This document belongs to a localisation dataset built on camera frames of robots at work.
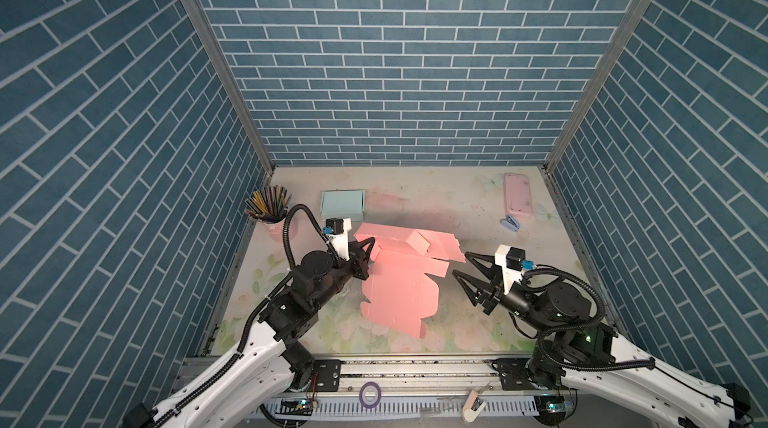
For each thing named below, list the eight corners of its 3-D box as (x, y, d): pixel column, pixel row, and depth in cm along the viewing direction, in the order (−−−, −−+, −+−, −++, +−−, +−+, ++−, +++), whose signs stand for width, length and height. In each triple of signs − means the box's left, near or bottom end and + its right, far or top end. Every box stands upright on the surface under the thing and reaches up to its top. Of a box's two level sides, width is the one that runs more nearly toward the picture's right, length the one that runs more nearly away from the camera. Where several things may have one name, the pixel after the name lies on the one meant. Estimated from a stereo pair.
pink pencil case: (505, 214, 109) (507, 210, 107) (503, 175, 122) (505, 171, 120) (530, 219, 108) (533, 214, 106) (526, 179, 121) (528, 174, 119)
